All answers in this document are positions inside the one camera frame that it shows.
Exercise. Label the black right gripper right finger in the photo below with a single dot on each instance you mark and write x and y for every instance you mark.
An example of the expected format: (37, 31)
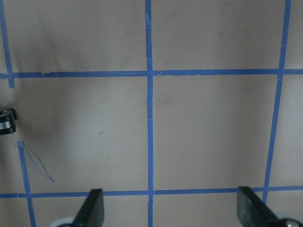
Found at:
(252, 212)

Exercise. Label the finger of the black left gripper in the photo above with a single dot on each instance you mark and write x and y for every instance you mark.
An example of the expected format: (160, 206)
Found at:
(8, 121)

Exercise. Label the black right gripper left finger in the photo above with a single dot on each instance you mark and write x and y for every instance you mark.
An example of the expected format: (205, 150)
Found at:
(92, 212)

